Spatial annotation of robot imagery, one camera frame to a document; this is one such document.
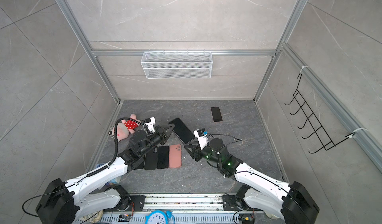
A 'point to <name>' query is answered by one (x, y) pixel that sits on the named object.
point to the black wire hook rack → (320, 134)
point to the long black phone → (163, 157)
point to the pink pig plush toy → (128, 126)
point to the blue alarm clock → (159, 217)
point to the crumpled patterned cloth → (93, 217)
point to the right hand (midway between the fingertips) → (188, 145)
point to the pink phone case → (175, 156)
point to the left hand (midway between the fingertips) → (176, 123)
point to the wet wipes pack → (100, 165)
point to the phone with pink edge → (217, 115)
